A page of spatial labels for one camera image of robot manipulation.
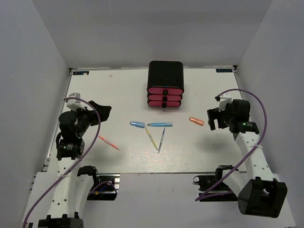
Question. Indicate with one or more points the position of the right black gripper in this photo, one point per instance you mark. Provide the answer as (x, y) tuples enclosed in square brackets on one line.
[(214, 114)]

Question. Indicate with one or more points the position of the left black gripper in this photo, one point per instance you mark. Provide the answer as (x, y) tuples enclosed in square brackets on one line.
[(103, 111)]

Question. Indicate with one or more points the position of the short blue marker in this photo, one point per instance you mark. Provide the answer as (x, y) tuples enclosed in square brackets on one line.
[(137, 124)]

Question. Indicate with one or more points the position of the long blue marker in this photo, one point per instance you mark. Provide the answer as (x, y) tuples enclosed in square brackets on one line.
[(160, 124)]

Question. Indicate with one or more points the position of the blue thin pen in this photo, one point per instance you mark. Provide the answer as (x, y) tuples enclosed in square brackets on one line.
[(161, 140)]

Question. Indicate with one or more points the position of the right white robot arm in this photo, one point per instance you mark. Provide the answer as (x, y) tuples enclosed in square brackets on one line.
[(260, 193)]

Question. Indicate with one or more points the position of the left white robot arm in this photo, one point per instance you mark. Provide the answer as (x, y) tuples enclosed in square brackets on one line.
[(74, 181)]

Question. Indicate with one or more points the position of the red pink pen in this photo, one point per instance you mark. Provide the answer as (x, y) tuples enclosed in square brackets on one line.
[(108, 142)]

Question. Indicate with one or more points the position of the left blue table label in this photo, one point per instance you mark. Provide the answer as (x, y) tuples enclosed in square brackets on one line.
[(80, 73)]

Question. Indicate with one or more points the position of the blue table label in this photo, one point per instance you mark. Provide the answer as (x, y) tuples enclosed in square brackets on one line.
[(80, 73), (224, 70)]

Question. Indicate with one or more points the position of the right blue table label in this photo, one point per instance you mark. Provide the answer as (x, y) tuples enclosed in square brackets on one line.
[(224, 70)]

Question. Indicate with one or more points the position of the yellow pen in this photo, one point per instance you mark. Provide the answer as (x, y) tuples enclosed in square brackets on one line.
[(151, 138)]

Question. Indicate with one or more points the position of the black drawer cabinet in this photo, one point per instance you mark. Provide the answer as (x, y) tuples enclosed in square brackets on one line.
[(165, 74)]

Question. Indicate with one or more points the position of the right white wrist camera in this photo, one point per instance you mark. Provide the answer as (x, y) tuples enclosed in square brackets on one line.
[(223, 100)]

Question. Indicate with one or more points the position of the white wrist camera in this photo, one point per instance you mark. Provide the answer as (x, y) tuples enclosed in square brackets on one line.
[(223, 100), (74, 104)]

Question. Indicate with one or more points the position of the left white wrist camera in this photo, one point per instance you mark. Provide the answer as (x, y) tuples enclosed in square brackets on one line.
[(74, 104)]

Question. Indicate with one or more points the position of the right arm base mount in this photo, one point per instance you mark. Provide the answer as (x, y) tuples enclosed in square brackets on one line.
[(212, 189)]

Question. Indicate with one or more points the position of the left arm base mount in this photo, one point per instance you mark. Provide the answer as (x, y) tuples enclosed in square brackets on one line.
[(105, 186)]

